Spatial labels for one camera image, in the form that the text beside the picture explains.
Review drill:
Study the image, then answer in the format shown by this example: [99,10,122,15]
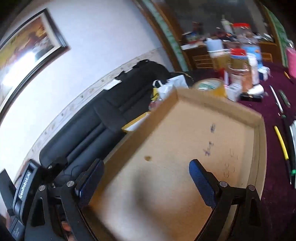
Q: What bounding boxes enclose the white plastic jar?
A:
[248,54,260,85]

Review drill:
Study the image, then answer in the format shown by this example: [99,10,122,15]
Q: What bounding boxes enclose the black rectangular lipstick box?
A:
[239,93,263,102]

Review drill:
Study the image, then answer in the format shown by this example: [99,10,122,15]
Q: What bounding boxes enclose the small blue white box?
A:
[258,66,271,81]

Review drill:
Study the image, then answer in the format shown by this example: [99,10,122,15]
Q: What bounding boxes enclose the purple tablecloth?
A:
[190,61,296,241]

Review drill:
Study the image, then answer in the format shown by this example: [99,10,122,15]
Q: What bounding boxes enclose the white paper label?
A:
[103,79,122,91]

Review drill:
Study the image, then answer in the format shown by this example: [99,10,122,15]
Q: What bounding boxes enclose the white paper bag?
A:
[153,80,176,102]

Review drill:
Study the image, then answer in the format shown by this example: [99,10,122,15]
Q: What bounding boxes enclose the yellow padded envelope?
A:
[121,111,152,132]

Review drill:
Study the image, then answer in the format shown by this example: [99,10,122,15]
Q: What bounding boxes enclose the small white bottle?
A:
[247,84,264,96]

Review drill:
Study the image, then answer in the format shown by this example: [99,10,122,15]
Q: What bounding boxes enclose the thick white pen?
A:
[289,123,296,153]

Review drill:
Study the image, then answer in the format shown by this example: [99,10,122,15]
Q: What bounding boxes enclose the clear jar red lid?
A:
[232,23,255,44]

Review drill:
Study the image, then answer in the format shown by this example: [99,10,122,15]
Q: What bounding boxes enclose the short yellow black pen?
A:
[283,71,295,84]

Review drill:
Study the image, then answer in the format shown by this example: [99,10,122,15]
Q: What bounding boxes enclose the shallow cardboard box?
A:
[80,88,267,241]

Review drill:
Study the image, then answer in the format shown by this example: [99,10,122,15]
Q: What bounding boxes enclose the dark green marker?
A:
[279,90,291,108]

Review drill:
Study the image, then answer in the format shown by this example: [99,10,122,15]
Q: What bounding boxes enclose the bamboo painted panel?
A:
[264,7,292,63]

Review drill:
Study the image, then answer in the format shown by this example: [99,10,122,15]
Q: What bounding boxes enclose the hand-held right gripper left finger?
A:
[24,159,105,241]

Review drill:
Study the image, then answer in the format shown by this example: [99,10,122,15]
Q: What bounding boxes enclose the blue label jar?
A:
[243,44,263,63]

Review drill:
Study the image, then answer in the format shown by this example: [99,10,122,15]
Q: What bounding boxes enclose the clear plastic bag red contents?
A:
[148,97,162,112]

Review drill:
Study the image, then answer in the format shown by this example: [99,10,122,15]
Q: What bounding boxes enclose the wooden cabinet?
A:
[132,0,282,72]

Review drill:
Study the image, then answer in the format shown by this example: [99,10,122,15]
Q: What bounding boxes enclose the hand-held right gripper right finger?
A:
[188,159,264,241]

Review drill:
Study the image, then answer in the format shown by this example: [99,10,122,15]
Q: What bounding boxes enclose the white medicine box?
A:
[225,83,243,102]

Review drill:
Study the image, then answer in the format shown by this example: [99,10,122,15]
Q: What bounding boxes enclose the slim white pen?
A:
[269,85,284,114]

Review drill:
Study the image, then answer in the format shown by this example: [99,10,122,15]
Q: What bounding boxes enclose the dark framed wall picture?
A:
[0,8,70,118]

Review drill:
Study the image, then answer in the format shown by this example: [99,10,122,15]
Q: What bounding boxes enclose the white tumbler with straw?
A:
[221,15,233,34]

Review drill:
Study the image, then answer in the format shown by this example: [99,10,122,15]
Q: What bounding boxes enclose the black massage chair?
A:
[38,59,195,186]

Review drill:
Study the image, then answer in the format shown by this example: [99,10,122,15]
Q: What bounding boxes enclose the brown packing tape roll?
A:
[192,78,228,99]

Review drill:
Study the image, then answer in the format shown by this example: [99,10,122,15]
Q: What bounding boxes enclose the orange label jar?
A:
[228,49,251,91]

